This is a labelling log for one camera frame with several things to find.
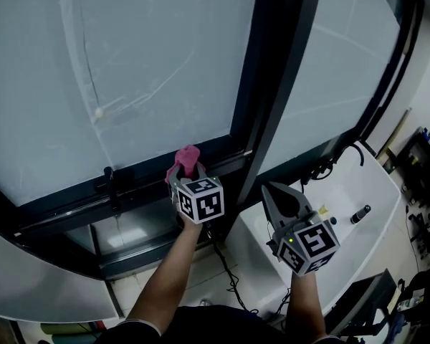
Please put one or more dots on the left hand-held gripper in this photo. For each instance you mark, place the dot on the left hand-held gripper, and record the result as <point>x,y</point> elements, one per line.
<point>204,203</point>

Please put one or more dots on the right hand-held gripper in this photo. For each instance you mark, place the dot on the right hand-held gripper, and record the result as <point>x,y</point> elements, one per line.
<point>308,249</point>

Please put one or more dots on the pink cleaning cloth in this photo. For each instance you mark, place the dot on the pink cleaning cloth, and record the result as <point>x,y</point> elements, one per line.
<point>187,158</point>

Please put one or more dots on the dark metal window frame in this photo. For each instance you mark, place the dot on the dark metal window frame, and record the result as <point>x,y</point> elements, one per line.
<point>143,235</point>

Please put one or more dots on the person's right forearm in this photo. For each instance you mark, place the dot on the person's right forearm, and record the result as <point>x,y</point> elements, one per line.
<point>304,306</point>

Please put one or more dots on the person's left forearm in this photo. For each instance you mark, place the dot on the person's left forearm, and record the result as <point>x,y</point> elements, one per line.
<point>168,271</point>

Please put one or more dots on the small yellow item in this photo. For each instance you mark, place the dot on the small yellow item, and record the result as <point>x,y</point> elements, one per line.
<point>324,209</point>

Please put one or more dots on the small dark-capped bottle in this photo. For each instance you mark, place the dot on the small dark-capped bottle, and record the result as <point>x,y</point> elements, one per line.
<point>333,221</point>

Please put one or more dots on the black window latch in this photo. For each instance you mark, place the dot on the black window latch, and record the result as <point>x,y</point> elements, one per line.
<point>112,185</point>

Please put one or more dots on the large frosted glass pane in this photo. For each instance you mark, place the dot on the large frosted glass pane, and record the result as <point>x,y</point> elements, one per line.
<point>147,66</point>

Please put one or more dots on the black chair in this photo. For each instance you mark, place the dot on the black chair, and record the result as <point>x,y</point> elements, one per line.
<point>365,299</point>

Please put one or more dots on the person's dark shirt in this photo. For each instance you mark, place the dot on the person's dark shirt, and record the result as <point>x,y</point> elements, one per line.
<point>218,326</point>

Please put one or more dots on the black cluttered shelf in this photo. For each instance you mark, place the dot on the black cluttered shelf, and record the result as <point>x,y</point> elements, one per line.
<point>423,177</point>

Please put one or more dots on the narrow frosted glass pane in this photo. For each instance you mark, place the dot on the narrow frosted glass pane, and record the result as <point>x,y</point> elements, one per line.
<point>337,66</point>

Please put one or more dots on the black bag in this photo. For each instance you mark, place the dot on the black bag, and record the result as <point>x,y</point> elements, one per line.
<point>426,299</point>

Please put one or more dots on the olive rolled mat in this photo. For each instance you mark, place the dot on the olive rolled mat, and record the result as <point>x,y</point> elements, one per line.
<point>68,329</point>

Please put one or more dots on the teal rolled mat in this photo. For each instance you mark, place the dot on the teal rolled mat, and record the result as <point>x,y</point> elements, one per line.
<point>75,339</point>

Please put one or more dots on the black window frame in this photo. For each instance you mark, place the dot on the black window frame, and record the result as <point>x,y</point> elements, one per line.
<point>272,102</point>

